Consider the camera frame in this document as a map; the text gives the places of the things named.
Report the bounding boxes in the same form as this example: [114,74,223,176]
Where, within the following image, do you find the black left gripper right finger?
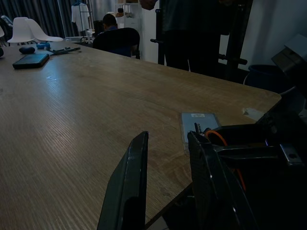
[187,130,259,230]

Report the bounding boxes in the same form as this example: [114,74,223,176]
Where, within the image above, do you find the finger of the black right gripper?
[213,144,282,166]
[203,124,267,146]

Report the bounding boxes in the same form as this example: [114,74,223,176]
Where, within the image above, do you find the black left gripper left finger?
[97,131,149,230]

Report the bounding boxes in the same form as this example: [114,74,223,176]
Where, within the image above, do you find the bagged keys with orange tag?
[181,112,247,191]

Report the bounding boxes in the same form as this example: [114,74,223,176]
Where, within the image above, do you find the white tape piece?
[242,107,261,117]

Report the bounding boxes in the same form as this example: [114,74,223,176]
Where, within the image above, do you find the dark blue bucket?
[243,64,298,96]

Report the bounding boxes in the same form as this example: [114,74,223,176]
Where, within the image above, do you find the standing person in dark clothes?
[140,0,240,77]

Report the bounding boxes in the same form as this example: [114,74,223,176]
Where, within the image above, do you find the white shelving unit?
[115,0,142,31]

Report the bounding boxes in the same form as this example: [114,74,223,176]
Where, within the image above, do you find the black smartphone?
[12,53,50,70]

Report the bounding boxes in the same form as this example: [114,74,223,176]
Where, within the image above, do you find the seated person in blue shirt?
[97,13,118,33]

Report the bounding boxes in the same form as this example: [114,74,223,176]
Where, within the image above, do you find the white hanging shirt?
[71,4,91,32]

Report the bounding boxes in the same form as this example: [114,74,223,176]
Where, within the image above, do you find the white clothes rack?
[57,0,95,41]

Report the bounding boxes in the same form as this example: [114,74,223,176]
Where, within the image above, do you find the grey curtain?
[0,0,118,39]

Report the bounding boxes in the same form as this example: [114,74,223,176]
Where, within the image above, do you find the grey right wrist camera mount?
[271,33,307,81]

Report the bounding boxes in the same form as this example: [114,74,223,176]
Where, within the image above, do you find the black metal gantry frame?
[150,0,254,83]

